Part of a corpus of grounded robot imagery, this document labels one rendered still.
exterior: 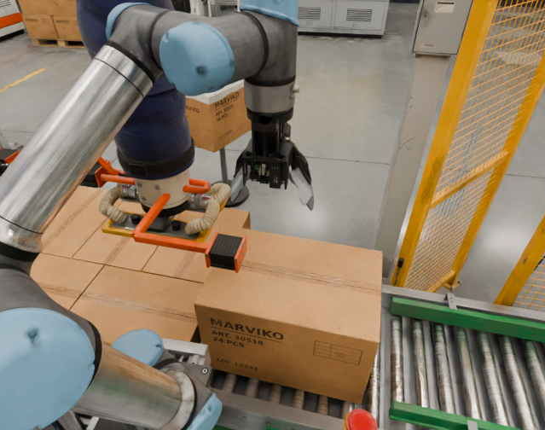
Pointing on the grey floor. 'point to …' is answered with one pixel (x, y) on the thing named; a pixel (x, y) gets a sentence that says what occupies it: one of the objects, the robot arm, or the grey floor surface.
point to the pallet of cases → (51, 21)
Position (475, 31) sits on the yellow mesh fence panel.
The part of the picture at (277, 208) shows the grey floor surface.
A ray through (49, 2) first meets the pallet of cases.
